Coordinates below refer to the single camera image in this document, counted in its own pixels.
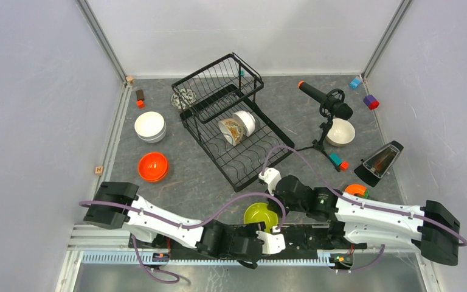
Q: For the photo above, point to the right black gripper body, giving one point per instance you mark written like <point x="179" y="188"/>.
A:
<point x="275" y="207"/>

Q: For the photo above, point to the lime green bowl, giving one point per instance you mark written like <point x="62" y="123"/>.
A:
<point x="259" y="213"/>

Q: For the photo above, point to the patterned cream bowl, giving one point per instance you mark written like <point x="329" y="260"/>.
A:
<point x="232" y="130"/>

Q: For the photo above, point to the beige ceramic bowl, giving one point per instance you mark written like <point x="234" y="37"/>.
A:
<point x="341" y="133"/>

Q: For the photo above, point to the black wire dish rack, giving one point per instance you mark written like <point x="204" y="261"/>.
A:
<point x="219" y="110"/>

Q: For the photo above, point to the orange bowl rack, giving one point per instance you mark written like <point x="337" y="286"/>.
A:
<point x="153" y="167"/>

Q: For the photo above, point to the white bowl grey rim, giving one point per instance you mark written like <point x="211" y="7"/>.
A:
<point x="155" y="138"/>

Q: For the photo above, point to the pink floral bowl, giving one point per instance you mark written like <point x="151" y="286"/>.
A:
<point x="182" y="99"/>

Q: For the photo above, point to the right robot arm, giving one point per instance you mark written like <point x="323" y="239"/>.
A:
<point x="352" y="220"/>

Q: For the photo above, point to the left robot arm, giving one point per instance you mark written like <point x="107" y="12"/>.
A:
<point x="117" y="205"/>

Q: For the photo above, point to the teal block on table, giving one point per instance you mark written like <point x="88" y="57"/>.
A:
<point x="335" y="159"/>

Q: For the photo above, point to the orange curved block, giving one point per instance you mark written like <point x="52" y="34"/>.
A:
<point x="356" y="190"/>

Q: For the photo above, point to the small orange cube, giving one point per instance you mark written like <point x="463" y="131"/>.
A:
<point x="344" y="166"/>

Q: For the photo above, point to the black microphone on tripod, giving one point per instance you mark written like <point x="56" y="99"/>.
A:
<point x="332" y="104"/>

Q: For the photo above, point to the purple red block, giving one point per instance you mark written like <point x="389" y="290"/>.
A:
<point x="371" y="102"/>

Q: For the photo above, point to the blue block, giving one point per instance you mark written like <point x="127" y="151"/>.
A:
<point x="355" y="82"/>

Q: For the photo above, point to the orange cube left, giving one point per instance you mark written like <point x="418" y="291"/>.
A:
<point x="140" y="104"/>

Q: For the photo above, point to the brown block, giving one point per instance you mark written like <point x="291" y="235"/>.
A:
<point x="140" y="95"/>

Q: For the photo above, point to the wooden letter cube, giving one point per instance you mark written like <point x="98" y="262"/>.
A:
<point x="98" y="170"/>

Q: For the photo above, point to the wooden cube corner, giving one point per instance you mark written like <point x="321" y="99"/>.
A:
<point x="130" y="80"/>

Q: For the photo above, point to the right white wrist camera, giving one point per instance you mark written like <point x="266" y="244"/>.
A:
<point x="270" y="177"/>

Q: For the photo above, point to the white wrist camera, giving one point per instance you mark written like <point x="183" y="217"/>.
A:
<point x="270" y="177"/>
<point x="272" y="243"/>

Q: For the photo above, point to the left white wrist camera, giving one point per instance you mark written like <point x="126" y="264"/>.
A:
<point x="272" y="243"/>

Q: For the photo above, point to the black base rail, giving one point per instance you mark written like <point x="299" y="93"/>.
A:
<point x="301" y="242"/>

